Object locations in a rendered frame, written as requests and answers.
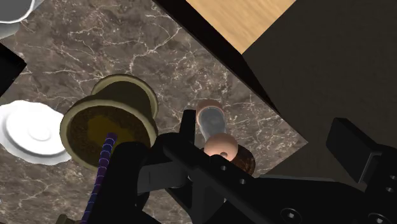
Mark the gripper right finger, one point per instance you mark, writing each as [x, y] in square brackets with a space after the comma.
[353, 149]

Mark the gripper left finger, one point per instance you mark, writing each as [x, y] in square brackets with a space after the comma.
[198, 161]

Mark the glass shaker with peach caps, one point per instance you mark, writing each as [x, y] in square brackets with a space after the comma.
[212, 122]

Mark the brown round thing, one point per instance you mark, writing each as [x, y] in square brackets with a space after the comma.
[247, 163]

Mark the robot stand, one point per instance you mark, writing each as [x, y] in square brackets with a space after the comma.
[325, 62]

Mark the purple striped stick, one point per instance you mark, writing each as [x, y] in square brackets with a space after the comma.
[105, 155]

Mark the olive green cup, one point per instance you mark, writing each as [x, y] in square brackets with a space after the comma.
[124, 96]

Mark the white plate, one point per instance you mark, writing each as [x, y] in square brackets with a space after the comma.
[31, 133]

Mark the black block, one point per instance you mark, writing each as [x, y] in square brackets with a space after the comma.
[7, 71]

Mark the white bowl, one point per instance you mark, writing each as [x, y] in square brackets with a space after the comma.
[12, 9]

